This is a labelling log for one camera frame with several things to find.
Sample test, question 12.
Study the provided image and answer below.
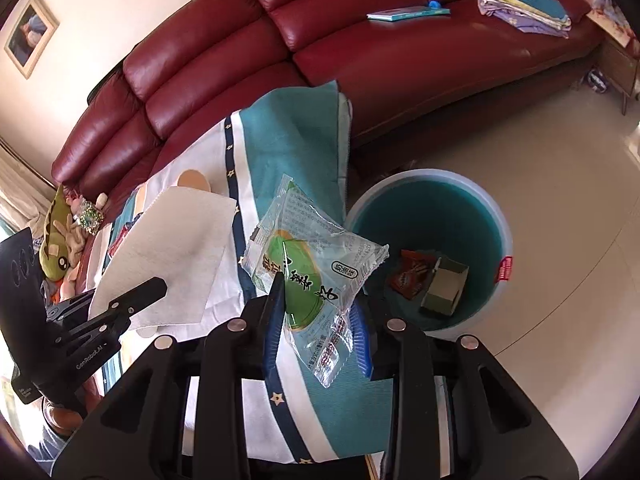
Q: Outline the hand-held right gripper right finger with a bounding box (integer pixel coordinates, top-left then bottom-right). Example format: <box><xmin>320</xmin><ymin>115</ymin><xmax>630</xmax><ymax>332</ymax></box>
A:
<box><xmin>349</xmin><ymin>294</ymin><xmax>581</xmax><ymax>480</ymax></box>

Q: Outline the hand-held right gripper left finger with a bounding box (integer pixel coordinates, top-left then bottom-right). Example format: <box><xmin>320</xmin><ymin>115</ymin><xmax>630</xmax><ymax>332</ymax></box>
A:
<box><xmin>50</xmin><ymin>275</ymin><xmax>287</xmax><ymax>480</ymax></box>

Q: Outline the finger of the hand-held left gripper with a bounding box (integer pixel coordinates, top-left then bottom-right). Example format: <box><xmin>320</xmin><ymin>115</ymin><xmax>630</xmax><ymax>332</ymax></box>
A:
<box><xmin>89</xmin><ymin>276</ymin><xmax>168</xmax><ymax>313</ymax></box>
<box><xmin>86</xmin><ymin>302</ymin><xmax>135</xmax><ymax>336</ymax></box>

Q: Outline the white paper towel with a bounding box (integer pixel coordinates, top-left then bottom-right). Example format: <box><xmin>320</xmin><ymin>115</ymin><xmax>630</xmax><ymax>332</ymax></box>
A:
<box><xmin>89</xmin><ymin>186</ymin><xmax>239</xmax><ymax>331</ymax></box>

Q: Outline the green clear snack packet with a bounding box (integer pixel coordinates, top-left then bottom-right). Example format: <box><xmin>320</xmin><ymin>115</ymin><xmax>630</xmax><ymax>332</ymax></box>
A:
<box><xmin>240</xmin><ymin>174</ymin><xmax>390</xmax><ymax>388</ymax></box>

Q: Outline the blue round trash bin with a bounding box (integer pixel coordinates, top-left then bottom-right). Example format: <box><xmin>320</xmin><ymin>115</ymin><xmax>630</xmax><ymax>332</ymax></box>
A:
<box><xmin>345</xmin><ymin>167</ymin><xmax>514</xmax><ymax>346</ymax></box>

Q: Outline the green plush toy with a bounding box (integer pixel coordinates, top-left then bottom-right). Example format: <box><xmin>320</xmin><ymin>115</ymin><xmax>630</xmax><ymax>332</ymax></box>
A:
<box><xmin>39</xmin><ymin>185</ymin><xmax>76</xmax><ymax>281</ymax></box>

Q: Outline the red snack wrapper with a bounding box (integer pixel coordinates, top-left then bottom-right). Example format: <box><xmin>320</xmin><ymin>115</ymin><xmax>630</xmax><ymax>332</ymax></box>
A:
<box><xmin>389</xmin><ymin>249</ymin><xmax>435</xmax><ymax>302</ymax></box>

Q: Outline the clear jar of glitter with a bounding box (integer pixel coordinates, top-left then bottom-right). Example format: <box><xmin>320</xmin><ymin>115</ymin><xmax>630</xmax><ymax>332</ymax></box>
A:
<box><xmin>74</xmin><ymin>200</ymin><xmax>105</xmax><ymax>235</ymax></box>

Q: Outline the small green cardboard box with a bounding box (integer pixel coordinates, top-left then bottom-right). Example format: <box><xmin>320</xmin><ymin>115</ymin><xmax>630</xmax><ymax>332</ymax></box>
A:
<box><xmin>419</xmin><ymin>255</ymin><xmax>470</xmax><ymax>317</ymax></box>

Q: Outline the beige curtain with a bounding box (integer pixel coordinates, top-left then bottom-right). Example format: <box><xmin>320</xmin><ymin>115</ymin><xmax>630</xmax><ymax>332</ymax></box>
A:
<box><xmin>0</xmin><ymin>150</ymin><xmax>56</xmax><ymax>231</ymax></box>

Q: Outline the teal striped printed blanket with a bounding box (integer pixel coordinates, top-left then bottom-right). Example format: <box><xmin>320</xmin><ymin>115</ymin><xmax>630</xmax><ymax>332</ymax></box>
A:
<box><xmin>95</xmin><ymin>81</ymin><xmax>453</xmax><ymax>463</ymax></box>

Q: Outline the dark red leather sofa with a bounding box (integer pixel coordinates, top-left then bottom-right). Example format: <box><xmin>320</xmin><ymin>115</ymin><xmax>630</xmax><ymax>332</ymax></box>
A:
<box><xmin>50</xmin><ymin>0</ymin><xmax>608</xmax><ymax>201</ymax></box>

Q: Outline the teal book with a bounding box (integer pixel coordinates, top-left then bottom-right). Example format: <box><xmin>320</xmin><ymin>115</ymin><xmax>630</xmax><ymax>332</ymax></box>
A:
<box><xmin>366</xmin><ymin>5</ymin><xmax>451</xmax><ymax>22</ymax></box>

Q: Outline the stack of folded cloths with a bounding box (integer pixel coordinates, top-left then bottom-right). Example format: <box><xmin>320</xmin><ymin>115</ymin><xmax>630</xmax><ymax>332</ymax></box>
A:
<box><xmin>472</xmin><ymin>0</ymin><xmax>572</xmax><ymax>40</ymax></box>

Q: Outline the wooden side table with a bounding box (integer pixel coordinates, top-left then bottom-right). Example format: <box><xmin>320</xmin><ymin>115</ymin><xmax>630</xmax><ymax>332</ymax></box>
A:
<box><xmin>597</xmin><ymin>35</ymin><xmax>640</xmax><ymax>117</ymax></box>

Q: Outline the framed wall picture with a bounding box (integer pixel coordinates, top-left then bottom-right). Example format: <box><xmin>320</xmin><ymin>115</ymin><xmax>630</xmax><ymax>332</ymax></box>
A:
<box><xmin>4</xmin><ymin>0</ymin><xmax>60</xmax><ymax>80</ymax></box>

